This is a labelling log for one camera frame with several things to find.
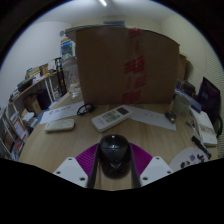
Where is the wooden side desk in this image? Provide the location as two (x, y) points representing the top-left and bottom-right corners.
(8, 64), (64, 108)

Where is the wall air vent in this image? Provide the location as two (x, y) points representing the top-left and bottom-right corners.
(103, 20), (126, 27)

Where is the black marker pen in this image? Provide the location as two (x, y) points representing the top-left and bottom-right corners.
(191, 134), (213, 160)

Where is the black office chair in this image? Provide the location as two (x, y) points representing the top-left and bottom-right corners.
(213, 114), (224, 139)

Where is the clear plastic container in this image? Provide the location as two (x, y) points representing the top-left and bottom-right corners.
(171, 92), (193, 116)

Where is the small flat white remote control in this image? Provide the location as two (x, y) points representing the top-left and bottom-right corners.
(44, 118), (76, 132)

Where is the black storage bin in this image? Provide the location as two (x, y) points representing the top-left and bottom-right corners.
(16, 78), (34, 93)

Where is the black coiled cable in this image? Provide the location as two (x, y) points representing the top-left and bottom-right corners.
(76, 103), (96, 117)

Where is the clear plastic water jug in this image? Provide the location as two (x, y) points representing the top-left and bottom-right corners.
(62, 54), (82, 99)

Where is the white shelf unit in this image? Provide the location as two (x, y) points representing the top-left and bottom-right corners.
(0, 103), (31, 161)

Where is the round white printed mouse pad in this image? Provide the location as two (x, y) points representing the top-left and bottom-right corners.
(168, 147), (210, 173)

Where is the small brown cardboard box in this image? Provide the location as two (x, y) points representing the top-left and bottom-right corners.
(178, 53), (188, 81)

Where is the small dark binder clip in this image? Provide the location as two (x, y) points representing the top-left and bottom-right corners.
(165, 109), (177, 123)

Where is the large brown cardboard box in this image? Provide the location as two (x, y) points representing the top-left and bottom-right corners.
(74, 26), (181, 106)

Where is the printed white paper sheet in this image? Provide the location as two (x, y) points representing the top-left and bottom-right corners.
(39, 100), (86, 125)

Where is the white remote control with buttons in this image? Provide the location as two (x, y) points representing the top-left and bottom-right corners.
(91, 104), (134, 133)

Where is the white book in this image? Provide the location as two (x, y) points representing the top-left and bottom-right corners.
(191, 109), (219, 148)

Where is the dark rectangular case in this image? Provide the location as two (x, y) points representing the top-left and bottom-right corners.
(181, 80), (198, 98)

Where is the black metal stand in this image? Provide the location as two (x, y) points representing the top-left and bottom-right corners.
(54, 57), (66, 98)

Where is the white cabinet with blue print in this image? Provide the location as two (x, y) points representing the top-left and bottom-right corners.
(60, 37), (77, 59)

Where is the black computer mouse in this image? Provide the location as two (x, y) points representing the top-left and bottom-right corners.
(98, 133), (132, 179)

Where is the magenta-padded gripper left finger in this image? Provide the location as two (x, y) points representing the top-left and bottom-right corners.
(53, 143), (101, 190)

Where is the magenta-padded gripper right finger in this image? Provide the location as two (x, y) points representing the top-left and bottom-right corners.
(129, 142), (174, 189)

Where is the blue book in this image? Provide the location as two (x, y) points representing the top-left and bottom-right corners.
(175, 87), (203, 113)

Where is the plain white paper sheet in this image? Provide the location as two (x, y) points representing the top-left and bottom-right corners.
(128, 105), (177, 132)

